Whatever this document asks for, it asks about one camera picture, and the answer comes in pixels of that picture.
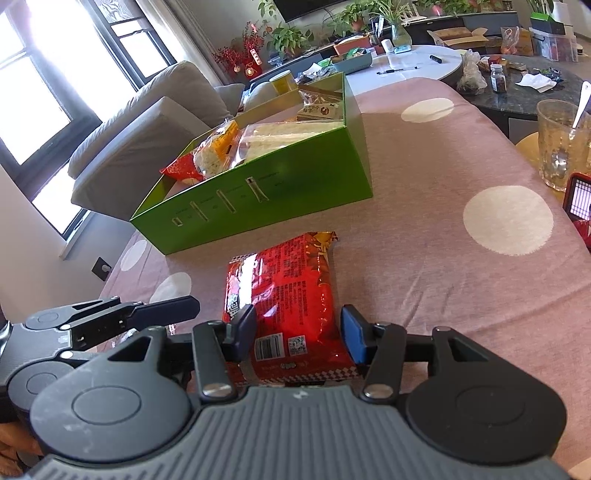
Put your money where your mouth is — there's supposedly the smartphone red case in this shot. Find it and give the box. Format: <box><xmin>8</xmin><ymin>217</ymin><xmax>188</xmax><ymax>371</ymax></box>
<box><xmin>563</xmin><ymin>172</ymin><xmax>591</xmax><ymax>221</ymax></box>

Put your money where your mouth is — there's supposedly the pink polka dot tablecloth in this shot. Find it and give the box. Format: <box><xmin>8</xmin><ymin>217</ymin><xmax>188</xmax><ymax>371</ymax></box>
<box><xmin>103</xmin><ymin>79</ymin><xmax>590</xmax><ymax>469</ymax></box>

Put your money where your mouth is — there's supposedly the red noodle packet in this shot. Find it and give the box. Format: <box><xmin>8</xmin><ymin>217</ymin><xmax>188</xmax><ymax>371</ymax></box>
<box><xmin>222</xmin><ymin>231</ymin><xmax>358</xmax><ymax>386</ymax></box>

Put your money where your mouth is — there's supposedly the wall television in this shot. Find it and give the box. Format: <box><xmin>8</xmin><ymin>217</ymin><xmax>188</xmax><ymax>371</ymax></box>
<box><xmin>273</xmin><ymin>0</ymin><xmax>344</xmax><ymax>22</ymax></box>

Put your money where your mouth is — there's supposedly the white round coffee table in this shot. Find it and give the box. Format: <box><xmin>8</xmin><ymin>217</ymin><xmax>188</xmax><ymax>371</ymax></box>
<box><xmin>346</xmin><ymin>45</ymin><xmax>462</xmax><ymax>95</ymax></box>

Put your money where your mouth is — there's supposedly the cardboard box on floor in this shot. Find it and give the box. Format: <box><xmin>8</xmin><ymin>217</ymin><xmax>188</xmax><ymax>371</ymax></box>
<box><xmin>428</xmin><ymin>27</ymin><xmax>488</xmax><ymax>49</ymax></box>

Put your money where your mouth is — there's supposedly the green cardboard box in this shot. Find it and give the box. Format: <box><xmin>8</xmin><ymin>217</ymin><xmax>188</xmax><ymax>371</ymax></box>
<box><xmin>131</xmin><ymin>74</ymin><xmax>373</xmax><ymax>255</ymax></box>

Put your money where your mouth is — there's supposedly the glass cup with spoon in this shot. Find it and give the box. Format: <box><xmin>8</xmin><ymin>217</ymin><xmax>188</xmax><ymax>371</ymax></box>
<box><xmin>537</xmin><ymin>81</ymin><xmax>590</xmax><ymax>192</ymax></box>

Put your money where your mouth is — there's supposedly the red orange snack bag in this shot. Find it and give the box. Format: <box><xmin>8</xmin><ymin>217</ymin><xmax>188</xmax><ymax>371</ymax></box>
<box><xmin>160</xmin><ymin>120</ymin><xmax>240</xmax><ymax>186</ymax></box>

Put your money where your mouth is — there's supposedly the dark round side table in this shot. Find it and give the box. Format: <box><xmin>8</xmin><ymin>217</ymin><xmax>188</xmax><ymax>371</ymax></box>
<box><xmin>462</xmin><ymin>55</ymin><xmax>583</xmax><ymax>120</ymax></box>

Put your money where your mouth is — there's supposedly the beige sofa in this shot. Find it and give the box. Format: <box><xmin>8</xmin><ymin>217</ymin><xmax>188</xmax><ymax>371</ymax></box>
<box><xmin>68</xmin><ymin>61</ymin><xmax>245</xmax><ymax>221</ymax></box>

